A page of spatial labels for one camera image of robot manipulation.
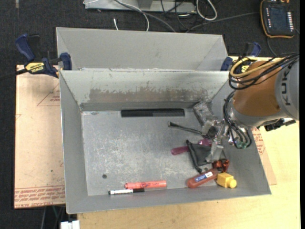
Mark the magenta plastic tool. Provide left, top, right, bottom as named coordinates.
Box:
left=171, top=138, right=213, bottom=156

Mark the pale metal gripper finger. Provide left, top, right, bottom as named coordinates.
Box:
left=202, top=120, right=218, bottom=138
left=205, top=137, right=225, bottom=163

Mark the grey rough block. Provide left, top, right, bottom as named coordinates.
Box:
left=192, top=101, right=218, bottom=126

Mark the black cloth pouch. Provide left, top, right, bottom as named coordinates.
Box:
left=185, top=139, right=227, bottom=174

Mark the black and white marker pen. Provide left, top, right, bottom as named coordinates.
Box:
left=108, top=187, right=145, bottom=196

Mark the grey metal bin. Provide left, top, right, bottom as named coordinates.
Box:
left=56, top=27, right=272, bottom=215

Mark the yellow toy block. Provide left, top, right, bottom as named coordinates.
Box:
left=216, top=172, right=237, bottom=189

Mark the black cylinder on white bracket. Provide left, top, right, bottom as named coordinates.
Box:
left=264, top=117, right=296, bottom=132

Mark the black ribbed flat block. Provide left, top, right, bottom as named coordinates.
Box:
left=121, top=108, right=185, bottom=118

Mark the copper wire coil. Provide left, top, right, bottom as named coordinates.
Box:
left=212, top=159, right=230, bottom=173

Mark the brown cardboard board red print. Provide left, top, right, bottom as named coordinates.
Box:
left=13, top=64, right=278, bottom=209

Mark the orange marker pen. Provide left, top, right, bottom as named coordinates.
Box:
left=124, top=180, right=167, bottom=190

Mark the red-brown bottle blue label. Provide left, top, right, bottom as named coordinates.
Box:
left=186, top=170, right=219, bottom=189

